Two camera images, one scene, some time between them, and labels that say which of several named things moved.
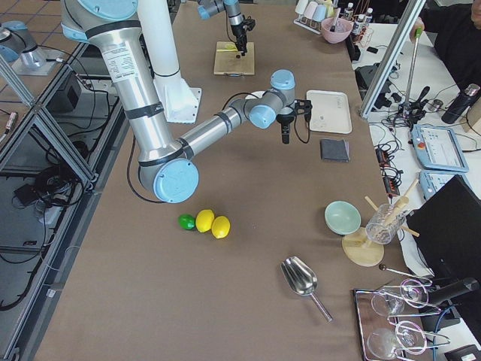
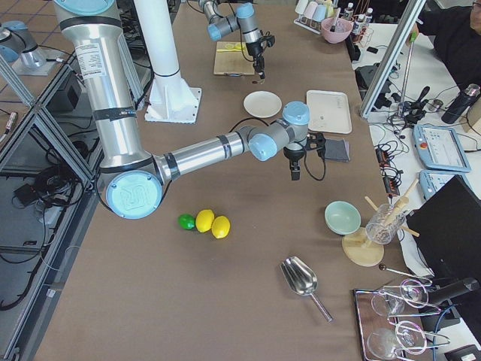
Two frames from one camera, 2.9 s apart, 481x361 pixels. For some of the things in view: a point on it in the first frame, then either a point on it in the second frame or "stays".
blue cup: [319, 13] stays
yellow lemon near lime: [204, 219] stays
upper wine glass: [412, 292] stays
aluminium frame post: [406, 26] stays
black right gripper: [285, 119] to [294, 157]
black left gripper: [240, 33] to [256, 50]
